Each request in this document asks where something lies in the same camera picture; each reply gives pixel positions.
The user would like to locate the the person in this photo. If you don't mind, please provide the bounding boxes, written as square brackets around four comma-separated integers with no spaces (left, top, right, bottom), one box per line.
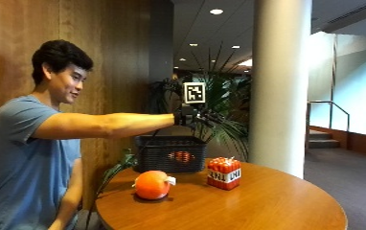
[0,38,178,230]

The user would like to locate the black glove cable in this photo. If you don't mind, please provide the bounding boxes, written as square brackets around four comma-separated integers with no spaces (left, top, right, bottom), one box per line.
[122,128,162,167]

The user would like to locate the carpeted stair steps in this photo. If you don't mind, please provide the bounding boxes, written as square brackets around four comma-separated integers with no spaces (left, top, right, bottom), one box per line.
[307,128,342,150]

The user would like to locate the orange pumpkin soft toy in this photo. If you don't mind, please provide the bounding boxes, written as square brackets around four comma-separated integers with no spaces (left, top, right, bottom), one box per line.
[131,170,178,201]

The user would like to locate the orange object inside basket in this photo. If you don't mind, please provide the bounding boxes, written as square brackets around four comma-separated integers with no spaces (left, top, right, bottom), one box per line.
[167,150,196,163]

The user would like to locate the white marker cube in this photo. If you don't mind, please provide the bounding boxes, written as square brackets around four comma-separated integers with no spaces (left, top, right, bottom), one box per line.
[182,81,207,105]

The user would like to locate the black woven basket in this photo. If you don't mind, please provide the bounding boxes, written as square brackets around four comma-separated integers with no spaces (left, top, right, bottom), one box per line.
[133,135,208,174]

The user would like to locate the red dynamite block toy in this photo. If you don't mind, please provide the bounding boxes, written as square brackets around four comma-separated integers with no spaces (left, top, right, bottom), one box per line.
[206,156,242,192]

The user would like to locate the white round column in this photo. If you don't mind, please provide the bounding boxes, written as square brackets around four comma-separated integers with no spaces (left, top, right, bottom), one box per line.
[247,0,314,180]

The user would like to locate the green potted palm plant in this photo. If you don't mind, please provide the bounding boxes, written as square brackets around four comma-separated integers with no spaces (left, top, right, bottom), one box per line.
[146,42,254,161]

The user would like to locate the metal stair handrail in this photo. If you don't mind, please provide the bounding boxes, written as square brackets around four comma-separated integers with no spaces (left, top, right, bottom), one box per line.
[304,100,351,151]

